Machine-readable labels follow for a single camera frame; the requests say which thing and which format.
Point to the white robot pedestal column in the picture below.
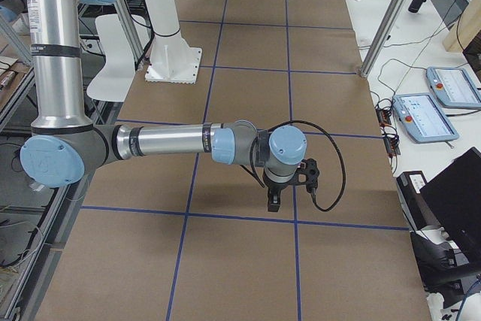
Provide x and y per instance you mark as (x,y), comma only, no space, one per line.
(172,60)

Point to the wooden board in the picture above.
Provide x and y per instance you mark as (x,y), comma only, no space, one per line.
(465,30)

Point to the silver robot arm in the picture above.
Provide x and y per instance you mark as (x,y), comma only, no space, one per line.
(66,145)

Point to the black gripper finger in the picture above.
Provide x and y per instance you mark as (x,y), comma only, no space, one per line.
(274,200)

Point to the white plastic chair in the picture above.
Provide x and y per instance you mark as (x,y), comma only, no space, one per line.
(113,81)

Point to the black power box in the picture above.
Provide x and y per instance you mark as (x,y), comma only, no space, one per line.
(410,184)

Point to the orange black circuit board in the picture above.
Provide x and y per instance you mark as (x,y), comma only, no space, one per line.
(384,116)

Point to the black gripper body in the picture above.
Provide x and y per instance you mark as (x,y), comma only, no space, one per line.
(274,188)

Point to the near blue teach pendant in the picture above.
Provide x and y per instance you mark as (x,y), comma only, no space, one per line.
(423,119)

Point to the black monitor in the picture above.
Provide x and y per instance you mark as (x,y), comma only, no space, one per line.
(453,196)

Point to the far blue teach pendant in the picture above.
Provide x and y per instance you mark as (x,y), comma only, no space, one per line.
(453,87)

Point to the aluminium frame post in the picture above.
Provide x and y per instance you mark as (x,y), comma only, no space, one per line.
(380,37)

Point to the blue teach pendant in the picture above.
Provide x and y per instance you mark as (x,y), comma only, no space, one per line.
(423,119)
(453,87)

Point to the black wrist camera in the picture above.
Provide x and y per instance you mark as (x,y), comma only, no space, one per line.
(307,174)

